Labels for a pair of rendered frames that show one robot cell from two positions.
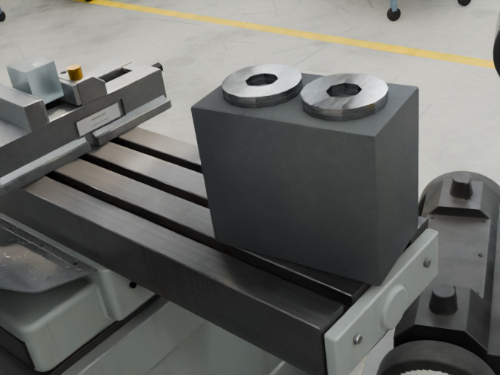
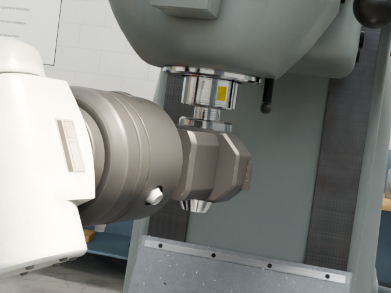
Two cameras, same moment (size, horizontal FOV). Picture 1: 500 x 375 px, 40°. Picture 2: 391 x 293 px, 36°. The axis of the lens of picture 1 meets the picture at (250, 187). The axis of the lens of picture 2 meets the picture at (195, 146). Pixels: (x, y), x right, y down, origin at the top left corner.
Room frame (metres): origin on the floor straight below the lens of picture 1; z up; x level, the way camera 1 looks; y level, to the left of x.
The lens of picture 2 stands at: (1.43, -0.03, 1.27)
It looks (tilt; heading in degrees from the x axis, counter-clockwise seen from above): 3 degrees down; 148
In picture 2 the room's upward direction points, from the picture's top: 7 degrees clockwise
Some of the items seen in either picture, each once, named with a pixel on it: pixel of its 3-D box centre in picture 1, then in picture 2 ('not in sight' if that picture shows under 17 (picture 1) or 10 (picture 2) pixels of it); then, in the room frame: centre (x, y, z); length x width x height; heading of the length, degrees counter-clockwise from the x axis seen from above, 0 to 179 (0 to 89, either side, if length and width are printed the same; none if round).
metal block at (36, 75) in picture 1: (35, 80); not in sight; (1.04, 0.31, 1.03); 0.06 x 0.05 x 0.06; 43
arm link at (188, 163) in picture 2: not in sight; (143, 161); (1.03, 0.17, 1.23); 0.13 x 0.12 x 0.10; 30
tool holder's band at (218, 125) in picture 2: not in sight; (205, 125); (0.98, 0.25, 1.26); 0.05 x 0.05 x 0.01
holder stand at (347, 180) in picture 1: (309, 164); not in sight; (0.68, -0.07, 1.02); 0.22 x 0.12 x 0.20; 54
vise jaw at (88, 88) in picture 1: (68, 82); not in sight; (1.08, 0.27, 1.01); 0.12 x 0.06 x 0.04; 43
